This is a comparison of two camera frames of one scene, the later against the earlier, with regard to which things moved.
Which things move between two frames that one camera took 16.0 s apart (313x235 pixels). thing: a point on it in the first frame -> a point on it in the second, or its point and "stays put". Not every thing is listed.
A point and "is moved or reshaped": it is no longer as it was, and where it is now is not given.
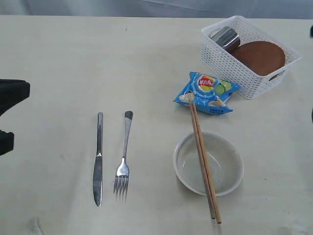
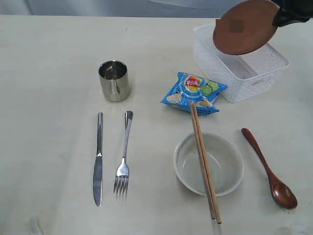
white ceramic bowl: (225, 163) stays put
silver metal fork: (122, 173) stays put
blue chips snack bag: (209, 94) is moved or reshaped
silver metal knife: (98, 163) stays put
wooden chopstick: (195, 110) stays put
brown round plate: (263, 58) -> (245, 26)
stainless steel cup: (226, 37) -> (114, 77)
